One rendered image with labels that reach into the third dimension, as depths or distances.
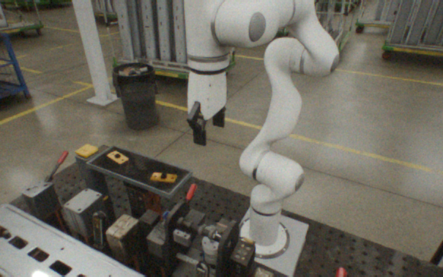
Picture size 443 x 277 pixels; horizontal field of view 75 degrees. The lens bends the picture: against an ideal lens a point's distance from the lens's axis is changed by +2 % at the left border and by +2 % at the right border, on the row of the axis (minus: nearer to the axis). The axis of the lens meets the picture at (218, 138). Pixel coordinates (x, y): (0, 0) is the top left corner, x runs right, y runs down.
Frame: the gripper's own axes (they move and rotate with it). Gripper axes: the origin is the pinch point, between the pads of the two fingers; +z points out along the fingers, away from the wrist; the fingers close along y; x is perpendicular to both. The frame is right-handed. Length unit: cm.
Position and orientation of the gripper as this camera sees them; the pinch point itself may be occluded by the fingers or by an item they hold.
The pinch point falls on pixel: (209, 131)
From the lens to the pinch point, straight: 67.2
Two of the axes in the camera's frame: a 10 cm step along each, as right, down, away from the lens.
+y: -4.5, 4.7, -7.6
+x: 8.9, 2.4, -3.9
